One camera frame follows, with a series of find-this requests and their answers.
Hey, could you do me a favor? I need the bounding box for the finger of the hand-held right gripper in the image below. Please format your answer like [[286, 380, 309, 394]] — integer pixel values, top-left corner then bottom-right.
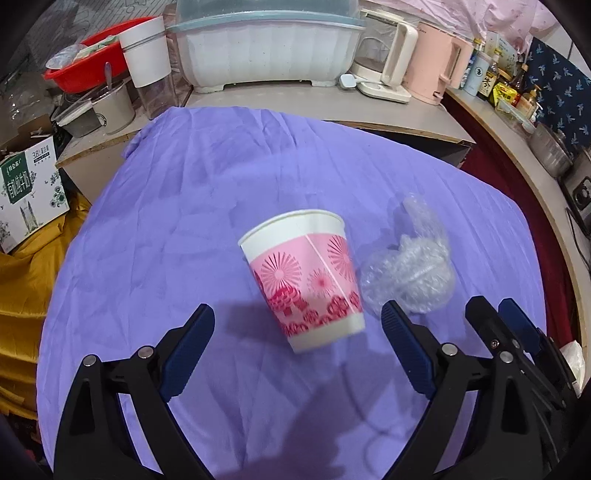
[[465, 295, 514, 360], [499, 298, 581, 398]]

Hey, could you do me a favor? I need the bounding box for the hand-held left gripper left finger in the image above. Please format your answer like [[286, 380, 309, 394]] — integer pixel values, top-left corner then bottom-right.
[[54, 303, 216, 480]]

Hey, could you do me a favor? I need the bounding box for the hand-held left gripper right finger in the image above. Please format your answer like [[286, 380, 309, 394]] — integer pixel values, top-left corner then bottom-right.
[[381, 299, 555, 480]]

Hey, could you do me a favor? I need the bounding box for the bin with white bag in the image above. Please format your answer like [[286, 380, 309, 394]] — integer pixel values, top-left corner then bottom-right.
[[560, 341, 588, 385]]

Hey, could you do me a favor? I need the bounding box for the clear bubble wrap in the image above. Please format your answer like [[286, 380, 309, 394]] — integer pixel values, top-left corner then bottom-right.
[[359, 193, 456, 315]]

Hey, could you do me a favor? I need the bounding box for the pink patterned paper cup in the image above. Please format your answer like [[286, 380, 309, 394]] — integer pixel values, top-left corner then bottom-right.
[[237, 209, 367, 354]]

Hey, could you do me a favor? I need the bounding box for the red velvet cloth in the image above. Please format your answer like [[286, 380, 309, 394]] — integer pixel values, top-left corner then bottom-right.
[[442, 89, 579, 348]]

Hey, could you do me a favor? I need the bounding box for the yellow cloth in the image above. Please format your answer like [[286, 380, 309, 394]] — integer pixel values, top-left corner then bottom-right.
[[0, 193, 92, 418]]

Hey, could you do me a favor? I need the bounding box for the small steel pot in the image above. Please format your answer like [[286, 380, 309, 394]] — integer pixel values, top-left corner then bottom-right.
[[528, 122, 574, 179]]

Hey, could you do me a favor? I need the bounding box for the purple cloth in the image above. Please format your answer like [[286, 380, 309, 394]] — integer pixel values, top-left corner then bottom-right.
[[39, 106, 579, 480]]

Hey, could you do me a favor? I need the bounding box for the green printed cardboard box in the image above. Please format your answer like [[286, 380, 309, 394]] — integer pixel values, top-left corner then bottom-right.
[[0, 135, 71, 254]]

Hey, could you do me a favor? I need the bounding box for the dark blue printed cloth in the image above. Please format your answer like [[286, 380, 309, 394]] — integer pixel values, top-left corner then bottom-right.
[[526, 36, 591, 149]]

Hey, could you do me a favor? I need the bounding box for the dark sauce bottle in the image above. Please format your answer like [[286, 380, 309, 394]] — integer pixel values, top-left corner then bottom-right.
[[477, 51, 502, 102]]

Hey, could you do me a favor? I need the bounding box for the pale blue tumbler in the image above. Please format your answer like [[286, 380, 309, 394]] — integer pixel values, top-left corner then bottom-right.
[[462, 50, 493, 97]]

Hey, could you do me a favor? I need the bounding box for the white pot with spoon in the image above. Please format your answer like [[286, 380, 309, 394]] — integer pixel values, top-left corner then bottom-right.
[[89, 62, 138, 136]]

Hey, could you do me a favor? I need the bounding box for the dark lidded container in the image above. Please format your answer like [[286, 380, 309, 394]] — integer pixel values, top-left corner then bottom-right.
[[50, 99, 101, 139]]

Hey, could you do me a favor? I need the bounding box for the pink electric kettle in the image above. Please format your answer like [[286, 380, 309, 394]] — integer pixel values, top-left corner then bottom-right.
[[401, 20, 475, 107]]

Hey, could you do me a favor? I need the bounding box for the beige carton box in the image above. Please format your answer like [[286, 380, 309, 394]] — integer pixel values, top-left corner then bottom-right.
[[484, 31, 516, 75]]

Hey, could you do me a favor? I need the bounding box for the white power plug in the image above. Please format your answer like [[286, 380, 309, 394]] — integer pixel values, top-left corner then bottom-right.
[[339, 73, 371, 92]]

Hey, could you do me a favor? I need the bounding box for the red plastic basin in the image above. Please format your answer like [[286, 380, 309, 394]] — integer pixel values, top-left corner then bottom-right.
[[44, 17, 158, 92]]

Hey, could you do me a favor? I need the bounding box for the pink dotted sheet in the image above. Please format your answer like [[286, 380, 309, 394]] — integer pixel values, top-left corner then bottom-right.
[[428, 0, 556, 52]]

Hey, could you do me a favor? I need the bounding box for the white blender jar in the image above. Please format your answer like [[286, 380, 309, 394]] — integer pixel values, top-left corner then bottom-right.
[[119, 16, 179, 121]]

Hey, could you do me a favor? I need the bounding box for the white dish drainer box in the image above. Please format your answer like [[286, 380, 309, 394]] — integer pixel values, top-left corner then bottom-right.
[[165, 0, 366, 92]]

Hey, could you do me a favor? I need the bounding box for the black power cable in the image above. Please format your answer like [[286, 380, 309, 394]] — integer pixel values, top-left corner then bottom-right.
[[565, 207, 591, 274]]

